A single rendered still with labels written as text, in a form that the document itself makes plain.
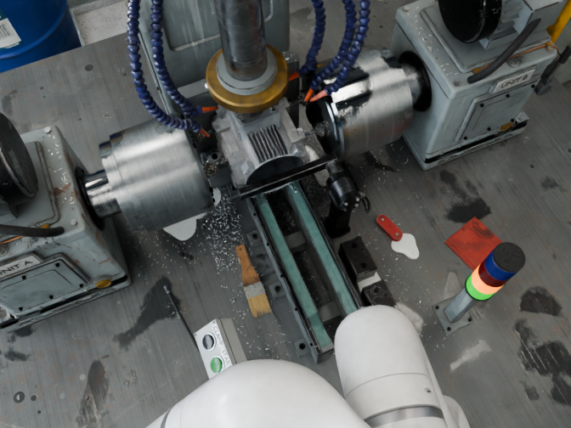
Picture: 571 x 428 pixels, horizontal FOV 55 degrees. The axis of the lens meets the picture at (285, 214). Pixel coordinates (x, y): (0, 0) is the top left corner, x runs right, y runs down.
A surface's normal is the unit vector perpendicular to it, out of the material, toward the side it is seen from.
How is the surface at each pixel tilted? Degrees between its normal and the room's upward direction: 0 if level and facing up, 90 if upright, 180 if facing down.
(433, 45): 0
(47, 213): 0
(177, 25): 90
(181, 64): 90
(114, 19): 0
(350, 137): 66
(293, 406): 20
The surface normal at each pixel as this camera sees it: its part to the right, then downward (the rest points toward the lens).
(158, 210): 0.36, 0.63
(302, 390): 0.23, -0.50
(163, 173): 0.18, 0.08
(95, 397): -0.02, -0.43
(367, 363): -0.47, -0.50
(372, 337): -0.29, -0.60
